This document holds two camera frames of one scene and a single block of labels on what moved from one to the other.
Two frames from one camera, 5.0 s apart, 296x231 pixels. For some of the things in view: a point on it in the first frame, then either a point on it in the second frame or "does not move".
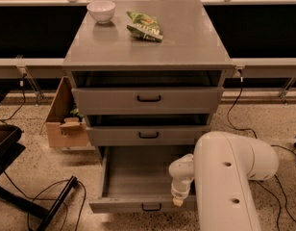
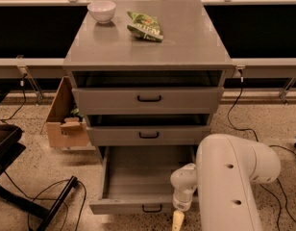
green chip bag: [144, 26] does not move
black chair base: [8, 147] does not move
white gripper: [179, 192] to [182, 203]
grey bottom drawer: [135, 179] does not move
